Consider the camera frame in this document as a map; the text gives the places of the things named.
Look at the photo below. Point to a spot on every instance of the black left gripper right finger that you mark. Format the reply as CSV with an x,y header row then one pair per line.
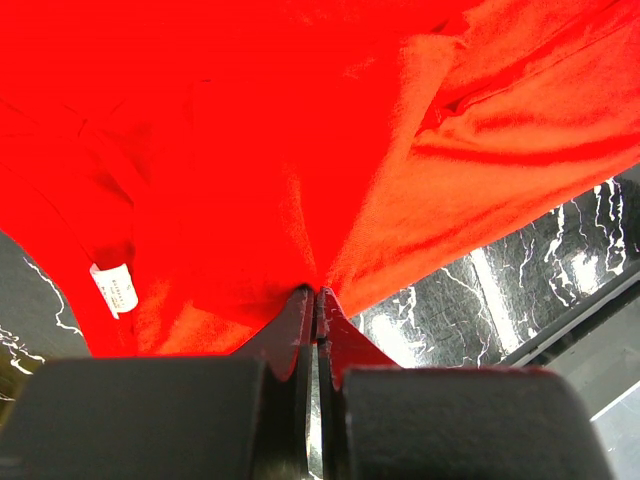
x,y
382,421

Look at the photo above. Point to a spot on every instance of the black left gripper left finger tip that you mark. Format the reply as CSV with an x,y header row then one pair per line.
x,y
241,416

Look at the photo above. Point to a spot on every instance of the red t-shirt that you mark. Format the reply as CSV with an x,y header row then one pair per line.
x,y
180,167

